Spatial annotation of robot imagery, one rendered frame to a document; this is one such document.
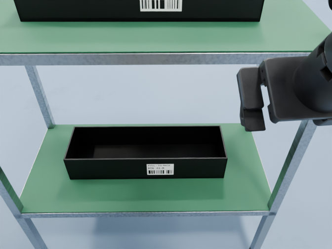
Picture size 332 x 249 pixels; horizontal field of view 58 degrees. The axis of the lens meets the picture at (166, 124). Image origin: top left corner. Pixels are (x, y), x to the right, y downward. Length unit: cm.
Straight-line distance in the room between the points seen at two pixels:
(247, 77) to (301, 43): 40
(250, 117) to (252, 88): 3
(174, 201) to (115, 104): 110
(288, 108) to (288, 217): 127
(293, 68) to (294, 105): 4
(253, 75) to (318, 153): 158
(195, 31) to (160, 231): 95
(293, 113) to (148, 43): 42
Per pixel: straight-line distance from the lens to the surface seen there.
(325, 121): 33
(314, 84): 29
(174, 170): 110
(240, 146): 128
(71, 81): 233
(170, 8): 74
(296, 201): 162
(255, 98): 32
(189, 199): 108
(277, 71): 32
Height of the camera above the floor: 125
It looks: 42 degrees down
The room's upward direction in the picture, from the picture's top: straight up
